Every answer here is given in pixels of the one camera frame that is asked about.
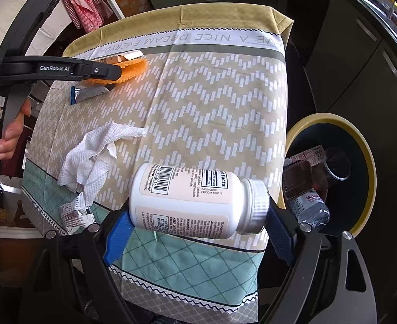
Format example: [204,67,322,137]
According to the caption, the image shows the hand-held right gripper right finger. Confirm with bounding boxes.
[259,205,380,324]

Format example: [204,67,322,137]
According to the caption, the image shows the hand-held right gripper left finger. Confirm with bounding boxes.
[18,208,135,324]

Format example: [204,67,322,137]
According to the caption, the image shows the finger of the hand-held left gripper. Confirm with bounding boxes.
[81,60,123,86]

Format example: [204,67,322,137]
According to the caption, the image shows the orange snack pack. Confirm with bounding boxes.
[84,58,148,87]

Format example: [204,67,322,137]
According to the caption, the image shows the crushed clear plastic bottle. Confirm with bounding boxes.
[288,191,331,228]

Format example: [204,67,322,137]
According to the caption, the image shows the brown plastic tray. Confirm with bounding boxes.
[282,160,313,201]

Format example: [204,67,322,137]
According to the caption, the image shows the white pill bottle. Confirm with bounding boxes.
[128,163,271,240]

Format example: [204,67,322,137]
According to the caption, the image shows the clear plastic cup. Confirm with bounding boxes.
[323,147,353,180]

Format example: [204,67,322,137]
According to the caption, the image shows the red and white carton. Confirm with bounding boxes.
[287,144,326,168]

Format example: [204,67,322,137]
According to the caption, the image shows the yellow-rimmed bin with black bag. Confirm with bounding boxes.
[281,113,377,237]

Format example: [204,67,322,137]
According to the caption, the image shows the person's left hand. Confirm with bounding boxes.
[0,101,33,160]

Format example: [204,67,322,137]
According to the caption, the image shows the blue silver foil wrapper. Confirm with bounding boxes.
[69,85,113,105]

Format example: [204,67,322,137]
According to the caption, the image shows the white paper scrap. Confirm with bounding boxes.
[117,50,144,62]

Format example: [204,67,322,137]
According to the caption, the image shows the crumpled silver wrapper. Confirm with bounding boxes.
[60,192,97,235]

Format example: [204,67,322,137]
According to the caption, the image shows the white hanging sheet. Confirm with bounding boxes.
[0,0,47,58]

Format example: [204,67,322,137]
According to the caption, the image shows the red checked apron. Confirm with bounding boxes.
[63,0,113,29]

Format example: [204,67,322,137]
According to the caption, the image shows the crumpled white paper towel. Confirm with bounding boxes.
[57,123,147,206]

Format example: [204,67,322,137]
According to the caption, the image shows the patterned tablecloth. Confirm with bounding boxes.
[21,3,295,311]

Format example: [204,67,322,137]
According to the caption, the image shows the dark green sink cabinets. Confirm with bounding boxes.
[284,0,397,151]

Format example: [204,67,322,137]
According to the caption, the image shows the black kitchen countertop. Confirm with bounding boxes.
[333,0,397,86]

